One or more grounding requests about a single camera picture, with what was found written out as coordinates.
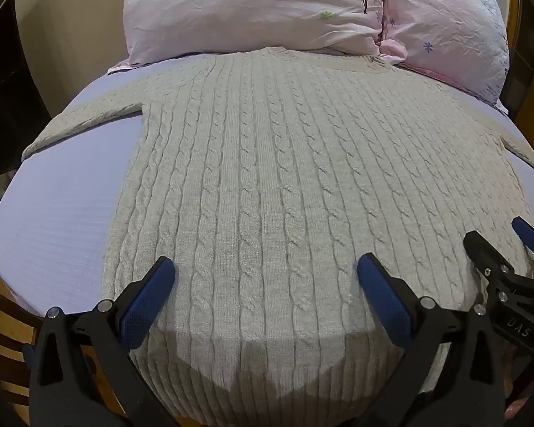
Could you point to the wooden headboard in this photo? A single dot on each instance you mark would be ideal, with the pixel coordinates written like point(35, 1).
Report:
point(532, 75)

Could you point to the dark cabinet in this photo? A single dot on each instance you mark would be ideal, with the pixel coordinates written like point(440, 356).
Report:
point(4, 106)

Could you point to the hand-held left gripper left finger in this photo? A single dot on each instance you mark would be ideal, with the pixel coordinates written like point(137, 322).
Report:
point(146, 303)

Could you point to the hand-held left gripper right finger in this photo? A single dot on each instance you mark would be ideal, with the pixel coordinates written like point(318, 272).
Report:
point(383, 303)

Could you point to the pink floral pillow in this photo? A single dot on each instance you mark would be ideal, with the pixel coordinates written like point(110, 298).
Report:
point(249, 9)
point(454, 31)

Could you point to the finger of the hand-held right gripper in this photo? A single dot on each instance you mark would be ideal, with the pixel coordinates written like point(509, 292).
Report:
point(485, 252)
point(528, 235)

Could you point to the wooden bed frame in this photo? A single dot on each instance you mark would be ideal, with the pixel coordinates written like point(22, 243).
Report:
point(4, 333)

